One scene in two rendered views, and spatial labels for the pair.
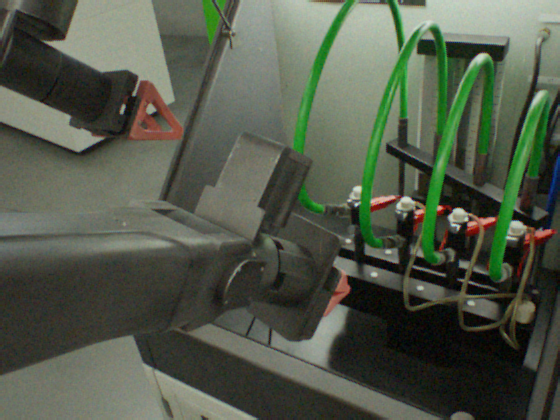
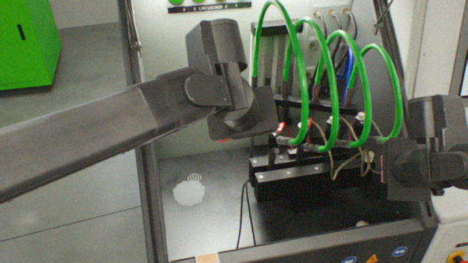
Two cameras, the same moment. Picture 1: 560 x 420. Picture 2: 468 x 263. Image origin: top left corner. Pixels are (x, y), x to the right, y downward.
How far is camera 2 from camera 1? 0.60 m
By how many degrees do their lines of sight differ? 38
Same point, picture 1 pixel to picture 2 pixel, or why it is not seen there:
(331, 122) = not seen: hidden behind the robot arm
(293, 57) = (156, 54)
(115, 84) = (260, 97)
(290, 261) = not seen: hidden behind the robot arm
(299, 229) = (401, 143)
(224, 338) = (245, 254)
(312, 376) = (313, 243)
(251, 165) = (455, 110)
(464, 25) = (274, 15)
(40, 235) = not seen: outside the picture
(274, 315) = (411, 193)
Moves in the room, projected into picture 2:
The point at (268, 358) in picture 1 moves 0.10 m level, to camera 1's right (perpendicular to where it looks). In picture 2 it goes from (281, 248) to (306, 223)
